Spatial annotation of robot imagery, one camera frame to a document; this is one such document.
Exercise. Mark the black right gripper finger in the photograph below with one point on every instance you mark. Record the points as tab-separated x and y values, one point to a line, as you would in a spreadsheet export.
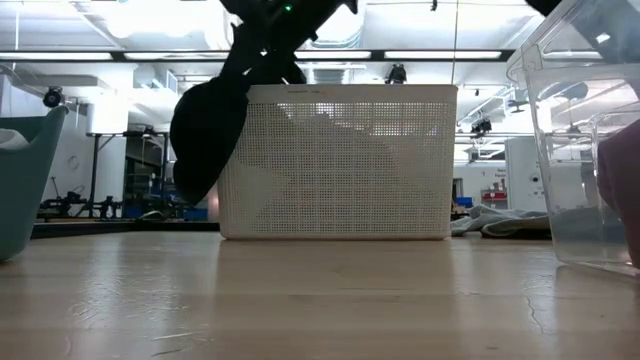
282	70
242	57

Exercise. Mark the black cloth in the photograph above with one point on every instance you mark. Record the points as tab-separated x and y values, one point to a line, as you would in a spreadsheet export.
205	140

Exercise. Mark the maroon cloth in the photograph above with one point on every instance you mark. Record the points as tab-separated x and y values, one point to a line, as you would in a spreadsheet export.
622	190

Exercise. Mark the black device behind basket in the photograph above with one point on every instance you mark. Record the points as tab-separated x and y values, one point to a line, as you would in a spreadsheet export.
396	75

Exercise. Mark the white perforated plastic basket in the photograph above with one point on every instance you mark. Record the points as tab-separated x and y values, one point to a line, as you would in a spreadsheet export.
340	175

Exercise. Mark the black-legged background table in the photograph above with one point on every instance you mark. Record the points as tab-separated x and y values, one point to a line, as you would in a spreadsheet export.
145	135

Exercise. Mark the white cloth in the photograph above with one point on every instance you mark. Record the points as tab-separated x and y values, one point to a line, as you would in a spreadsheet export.
10	139

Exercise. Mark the teal plastic bin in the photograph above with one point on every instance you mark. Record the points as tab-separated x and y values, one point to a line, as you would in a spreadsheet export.
25	200

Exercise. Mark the light grey cloth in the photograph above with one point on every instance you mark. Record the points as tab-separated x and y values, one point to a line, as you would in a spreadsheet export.
495	220

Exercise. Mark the white cabinet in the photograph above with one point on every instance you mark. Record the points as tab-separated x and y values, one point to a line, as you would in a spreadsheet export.
525	170

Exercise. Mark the clear plastic bin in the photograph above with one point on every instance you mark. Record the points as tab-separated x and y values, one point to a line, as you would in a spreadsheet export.
555	150

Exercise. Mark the small black camera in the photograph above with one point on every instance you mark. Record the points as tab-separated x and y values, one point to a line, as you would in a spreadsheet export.
52	96

